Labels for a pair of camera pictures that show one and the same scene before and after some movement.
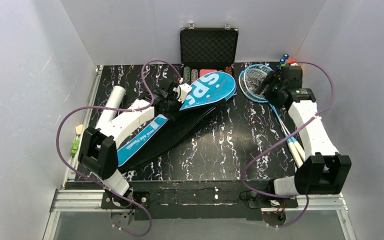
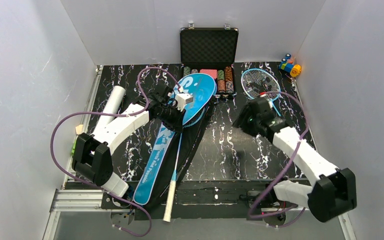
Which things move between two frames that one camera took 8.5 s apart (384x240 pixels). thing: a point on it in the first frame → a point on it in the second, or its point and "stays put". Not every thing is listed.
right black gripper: x=271 y=84 → x=245 y=116
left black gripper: x=171 y=100 stays put
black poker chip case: x=205 y=50 stays put
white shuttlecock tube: x=114 y=99 stays put
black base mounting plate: x=197 y=199 stays put
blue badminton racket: x=249 y=77 → x=203 y=88
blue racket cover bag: x=161 y=137 → x=170 y=151
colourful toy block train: x=285 y=60 stays put
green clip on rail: x=75 y=145 stays put
